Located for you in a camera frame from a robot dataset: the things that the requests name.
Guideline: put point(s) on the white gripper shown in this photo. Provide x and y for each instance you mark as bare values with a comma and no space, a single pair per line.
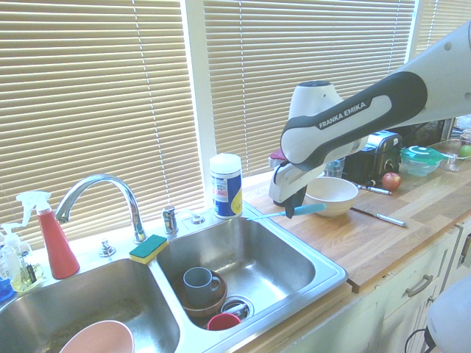
283,187

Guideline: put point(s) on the blue dish brush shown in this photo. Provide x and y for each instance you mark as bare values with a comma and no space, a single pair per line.
312,209

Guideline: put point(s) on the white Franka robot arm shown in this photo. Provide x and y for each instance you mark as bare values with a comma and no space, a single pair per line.
368,117

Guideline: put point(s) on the stainless steel double sink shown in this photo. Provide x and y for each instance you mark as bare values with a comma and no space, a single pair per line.
265,257

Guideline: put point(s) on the white sink sprayer cap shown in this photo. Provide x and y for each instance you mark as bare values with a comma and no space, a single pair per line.
197,220

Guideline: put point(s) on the chrome sink knob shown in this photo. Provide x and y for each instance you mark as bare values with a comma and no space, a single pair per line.
107,249

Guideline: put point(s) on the white ceramic bowl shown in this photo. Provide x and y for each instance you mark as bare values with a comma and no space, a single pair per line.
335,198

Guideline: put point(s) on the red capped container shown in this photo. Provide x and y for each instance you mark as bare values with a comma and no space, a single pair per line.
276,156

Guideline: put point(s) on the clear drinking glass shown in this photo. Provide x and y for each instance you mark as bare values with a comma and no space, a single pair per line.
336,170

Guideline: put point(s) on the red apple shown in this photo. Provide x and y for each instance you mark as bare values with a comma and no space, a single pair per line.
391,181

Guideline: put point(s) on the black and steel toaster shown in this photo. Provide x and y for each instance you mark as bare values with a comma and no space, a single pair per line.
382,154

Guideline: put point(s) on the steel drain strainer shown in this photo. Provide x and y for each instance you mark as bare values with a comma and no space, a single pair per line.
247,303

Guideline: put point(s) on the brown wooden bowl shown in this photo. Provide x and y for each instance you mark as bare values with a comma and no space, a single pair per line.
217,298

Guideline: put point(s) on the green lidded plastic container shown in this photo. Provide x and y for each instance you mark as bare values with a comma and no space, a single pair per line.
421,158

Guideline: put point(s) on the grey ceramic mug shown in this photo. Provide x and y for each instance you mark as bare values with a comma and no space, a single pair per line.
197,290

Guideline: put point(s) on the red cup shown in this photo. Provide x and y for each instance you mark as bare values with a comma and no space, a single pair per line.
222,323

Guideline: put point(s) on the beige window blind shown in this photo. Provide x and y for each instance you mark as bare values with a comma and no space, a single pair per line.
294,44
92,92
441,18

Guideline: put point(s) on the yellow green sponge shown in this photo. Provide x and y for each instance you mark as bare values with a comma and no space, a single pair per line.
147,250

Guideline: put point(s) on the clear plastic box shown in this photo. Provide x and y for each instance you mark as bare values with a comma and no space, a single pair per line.
450,160

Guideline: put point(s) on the green apple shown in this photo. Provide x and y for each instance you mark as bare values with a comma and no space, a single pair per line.
466,150

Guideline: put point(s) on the chrome curved faucet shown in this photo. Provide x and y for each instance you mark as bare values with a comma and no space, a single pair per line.
110,182

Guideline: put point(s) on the grey rounded object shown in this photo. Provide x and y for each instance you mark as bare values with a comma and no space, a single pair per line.
452,320

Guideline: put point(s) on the pink plastic bowl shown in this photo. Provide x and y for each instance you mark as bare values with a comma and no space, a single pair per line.
103,338

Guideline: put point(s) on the red spray bottle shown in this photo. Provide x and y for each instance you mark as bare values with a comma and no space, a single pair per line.
59,250

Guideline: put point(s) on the yellow liquid soap bottle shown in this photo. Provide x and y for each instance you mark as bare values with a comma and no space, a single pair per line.
27,281

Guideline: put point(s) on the clear pump soap bottle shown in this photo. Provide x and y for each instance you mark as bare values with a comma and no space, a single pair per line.
10,253

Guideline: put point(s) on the blue bottle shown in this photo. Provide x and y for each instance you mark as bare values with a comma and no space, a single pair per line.
3,288

